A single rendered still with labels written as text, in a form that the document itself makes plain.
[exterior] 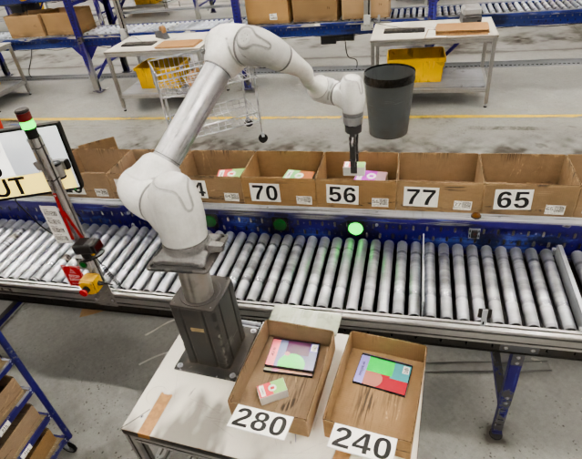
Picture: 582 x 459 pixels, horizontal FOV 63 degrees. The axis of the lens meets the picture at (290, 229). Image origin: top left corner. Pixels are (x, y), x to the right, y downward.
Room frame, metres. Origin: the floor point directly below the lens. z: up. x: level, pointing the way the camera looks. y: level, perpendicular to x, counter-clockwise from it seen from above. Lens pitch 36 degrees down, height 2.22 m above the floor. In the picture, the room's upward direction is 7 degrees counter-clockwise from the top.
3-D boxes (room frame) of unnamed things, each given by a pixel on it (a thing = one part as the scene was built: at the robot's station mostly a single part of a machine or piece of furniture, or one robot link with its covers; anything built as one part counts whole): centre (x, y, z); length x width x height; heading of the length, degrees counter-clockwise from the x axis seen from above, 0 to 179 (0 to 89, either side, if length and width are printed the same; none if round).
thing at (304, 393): (1.08, 0.08, 0.80); 0.38 x 0.28 x 0.10; 158
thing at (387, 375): (1.05, -0.27, 0.76); 0.19 x 0.14 x 0.02; 63
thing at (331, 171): (2.09, -0.38, 0.96); 0.39 x 0.29 x 0.17; 73
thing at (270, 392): (1.03, 0.14, 0.78); 0.10 x 0.06 x 0.05; 104
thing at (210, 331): (1.28, 0.35, 0.91); 0.26 x 0.26 x 0.33; 69
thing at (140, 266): (1.97, 0.77, 0.72); 0.52 x 0.05 x 0.05; 163
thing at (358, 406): (0.97, -0.23, 0.80); 0.38 x 0.28 x 0.10; 156
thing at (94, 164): (2.55, 1.11, 0.96); 0.39 x 0.29 x 0.17; 72
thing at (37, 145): (1.73, 0.93, 1.11); 0.12 x 0.05 x 0.88; 73
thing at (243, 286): (1.79, 0.21, 0.72); 0.52 x 0.05 x 0.05; 163
